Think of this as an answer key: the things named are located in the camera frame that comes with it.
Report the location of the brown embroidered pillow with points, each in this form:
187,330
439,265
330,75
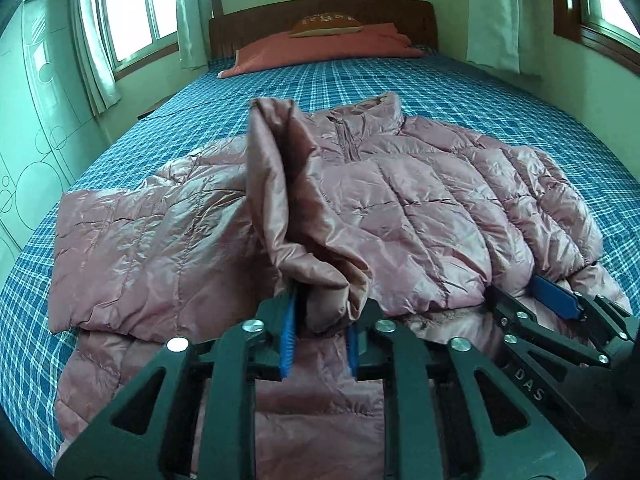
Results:
325,25

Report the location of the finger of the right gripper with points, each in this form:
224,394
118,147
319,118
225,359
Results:
513,317
606,325

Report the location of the orange folded blanket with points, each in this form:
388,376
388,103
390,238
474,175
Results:
280,50

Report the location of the window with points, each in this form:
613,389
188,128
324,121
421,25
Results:
136,32
606,26

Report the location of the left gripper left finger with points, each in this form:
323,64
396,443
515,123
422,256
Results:
190,412

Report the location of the left window inner curtain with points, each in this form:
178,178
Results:
191,42

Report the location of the white sliding wardrobe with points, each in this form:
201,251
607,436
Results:
49,135

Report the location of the blue plaid bed sheet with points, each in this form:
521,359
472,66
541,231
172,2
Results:
32,358

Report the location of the dark wooden headboard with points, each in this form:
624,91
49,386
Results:
228,33

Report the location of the right window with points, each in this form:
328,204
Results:
606,26

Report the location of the left window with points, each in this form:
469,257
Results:
136,32

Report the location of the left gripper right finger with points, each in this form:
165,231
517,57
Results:
450,412

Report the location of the pink puffer jacket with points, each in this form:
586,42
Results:
358,202

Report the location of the right window curtain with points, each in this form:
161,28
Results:
502,36

